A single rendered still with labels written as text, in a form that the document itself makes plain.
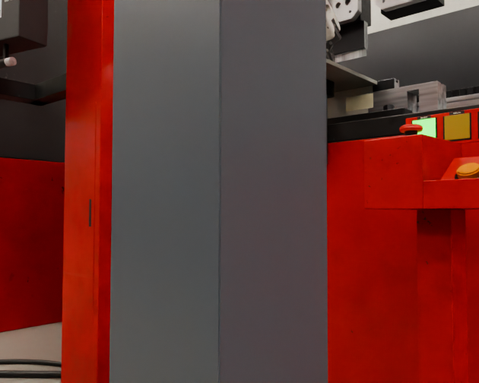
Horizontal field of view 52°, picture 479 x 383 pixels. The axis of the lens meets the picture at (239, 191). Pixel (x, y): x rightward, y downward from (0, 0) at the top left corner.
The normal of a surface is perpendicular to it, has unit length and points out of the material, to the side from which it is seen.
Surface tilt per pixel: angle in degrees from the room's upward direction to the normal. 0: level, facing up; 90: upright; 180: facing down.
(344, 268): 90
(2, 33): 90
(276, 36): 90
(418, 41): 90
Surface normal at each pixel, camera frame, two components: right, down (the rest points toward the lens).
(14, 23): -0.47, -0.04
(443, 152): 0.69, -0.03
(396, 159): -0.72, -0.03
